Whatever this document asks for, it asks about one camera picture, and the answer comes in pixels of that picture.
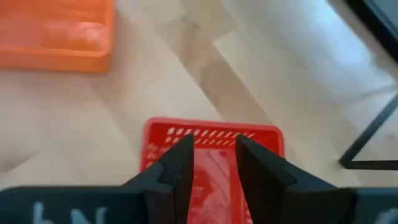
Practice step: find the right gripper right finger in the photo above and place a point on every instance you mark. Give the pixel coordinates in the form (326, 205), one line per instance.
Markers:
(295, 202)

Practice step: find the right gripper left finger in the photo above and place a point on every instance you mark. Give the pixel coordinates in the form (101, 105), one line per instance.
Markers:
(124, 205)

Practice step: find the red plastic slotted basket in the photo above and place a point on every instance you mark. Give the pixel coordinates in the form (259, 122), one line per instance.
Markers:
(214, 174)

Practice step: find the orange plastic slotted basket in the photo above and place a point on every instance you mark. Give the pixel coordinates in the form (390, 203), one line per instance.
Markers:
(56, 37)

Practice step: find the wooden shelf with black legs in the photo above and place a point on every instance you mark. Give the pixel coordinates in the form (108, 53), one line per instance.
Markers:
(373, 165)

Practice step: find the black metal table frame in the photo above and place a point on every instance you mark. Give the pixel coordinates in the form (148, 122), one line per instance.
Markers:
(376, 25)

